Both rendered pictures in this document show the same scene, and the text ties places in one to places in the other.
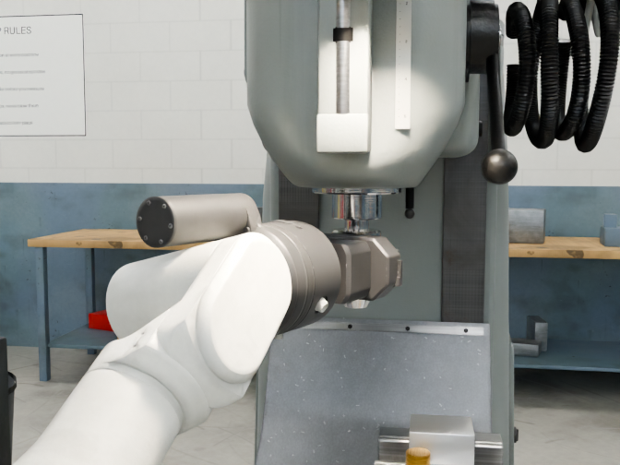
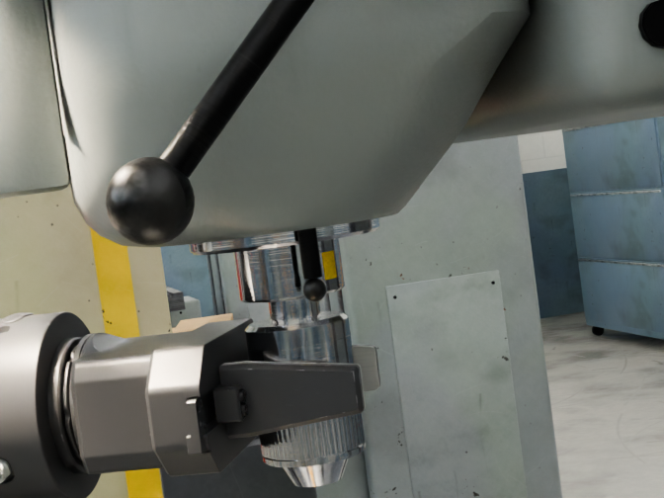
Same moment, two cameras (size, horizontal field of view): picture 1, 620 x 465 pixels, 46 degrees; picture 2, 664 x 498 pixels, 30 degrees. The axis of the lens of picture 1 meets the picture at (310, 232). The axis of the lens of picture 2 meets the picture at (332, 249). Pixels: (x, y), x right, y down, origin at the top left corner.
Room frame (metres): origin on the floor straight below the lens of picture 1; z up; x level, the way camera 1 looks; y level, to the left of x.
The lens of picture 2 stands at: (0.51, -0.57, 1.33)
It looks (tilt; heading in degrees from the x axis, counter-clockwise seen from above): 3 degrees down; 68
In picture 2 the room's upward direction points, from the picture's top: 8 degrees counter-clockwise
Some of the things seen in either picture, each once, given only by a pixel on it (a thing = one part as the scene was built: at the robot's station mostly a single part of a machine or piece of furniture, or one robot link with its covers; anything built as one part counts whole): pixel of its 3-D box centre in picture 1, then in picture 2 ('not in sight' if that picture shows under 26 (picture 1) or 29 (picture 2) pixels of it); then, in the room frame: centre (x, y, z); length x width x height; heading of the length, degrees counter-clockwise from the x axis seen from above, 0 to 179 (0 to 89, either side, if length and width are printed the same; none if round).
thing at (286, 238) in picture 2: (357, 188); (284, 232); (0.70, -0.04, 1.31); 0.09 x 0.09 x 0.01
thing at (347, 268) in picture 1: (306, 273); (114, 406); (0.62, 0.00, 1.24); 0.13 x 0.12 x 0.10; 59
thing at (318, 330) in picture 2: (356, 234); (297, 329); (0.70, -0.04, 1.26); 0.05 x 0.05 x 0.01
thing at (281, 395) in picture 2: not in sight; (289, 396); (0.68, -0.07, 1.24); 0.06 x 0.02 x 0.03; 149
